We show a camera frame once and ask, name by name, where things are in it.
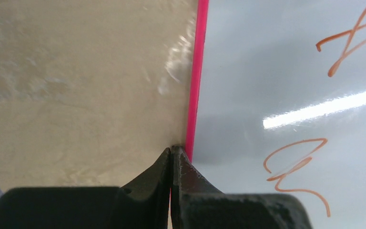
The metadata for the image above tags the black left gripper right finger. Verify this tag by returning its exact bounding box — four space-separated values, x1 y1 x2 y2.
171 146 312 229

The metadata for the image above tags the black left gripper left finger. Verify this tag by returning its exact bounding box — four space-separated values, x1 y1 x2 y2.
0 148 171 229

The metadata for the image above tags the white board with pink rim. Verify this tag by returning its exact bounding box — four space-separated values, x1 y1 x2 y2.
186 0 366 229

